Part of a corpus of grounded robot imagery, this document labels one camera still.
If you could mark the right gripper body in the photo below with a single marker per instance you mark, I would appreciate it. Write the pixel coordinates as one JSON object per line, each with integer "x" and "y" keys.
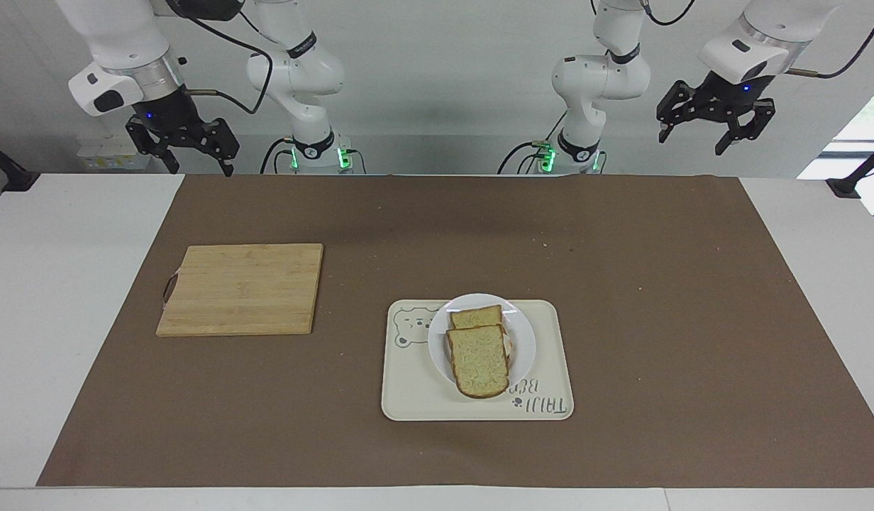
{"x": 171, "y": 112}

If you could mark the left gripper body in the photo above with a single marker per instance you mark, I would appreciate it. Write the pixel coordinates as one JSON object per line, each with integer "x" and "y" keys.
{"x": 736, "y": 96}

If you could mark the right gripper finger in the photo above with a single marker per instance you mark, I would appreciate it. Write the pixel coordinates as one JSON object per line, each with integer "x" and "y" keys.
{"x": 147, "y": 140}
{"x": 223, "y": 145}

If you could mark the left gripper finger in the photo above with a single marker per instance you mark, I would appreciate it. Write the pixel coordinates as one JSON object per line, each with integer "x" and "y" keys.
{"x": 677, "y": 106}
{"x": 753, "y": 124}

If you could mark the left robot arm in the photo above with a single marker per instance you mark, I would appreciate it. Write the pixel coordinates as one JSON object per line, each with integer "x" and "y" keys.
{"x": 607, "y": 74}

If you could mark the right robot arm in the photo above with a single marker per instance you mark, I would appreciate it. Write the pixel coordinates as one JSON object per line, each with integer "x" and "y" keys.
{"x": 299, "y": 67}

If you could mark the white round plate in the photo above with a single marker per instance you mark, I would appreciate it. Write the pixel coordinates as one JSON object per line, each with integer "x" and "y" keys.
{"x": 523, "y": 348}

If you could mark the black stand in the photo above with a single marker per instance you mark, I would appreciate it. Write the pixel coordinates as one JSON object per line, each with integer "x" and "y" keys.
{"x": 859, "y": 174}
{"x": 4, "y": 174}

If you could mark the wooden cutting board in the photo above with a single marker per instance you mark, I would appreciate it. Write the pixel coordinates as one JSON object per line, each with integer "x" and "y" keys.
{"x": 245, "y": 287}

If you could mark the small bread slice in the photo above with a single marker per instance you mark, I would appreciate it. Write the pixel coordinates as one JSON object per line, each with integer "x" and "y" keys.
{"x": 476, "y": 316}

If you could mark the cream tray with bear print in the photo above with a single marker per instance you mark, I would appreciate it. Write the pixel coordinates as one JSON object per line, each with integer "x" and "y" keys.
{"x": 416, "y": 390}

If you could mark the large bread slice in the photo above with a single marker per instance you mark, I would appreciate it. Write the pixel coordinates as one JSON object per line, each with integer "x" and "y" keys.
{"x": 478, "y": 362}

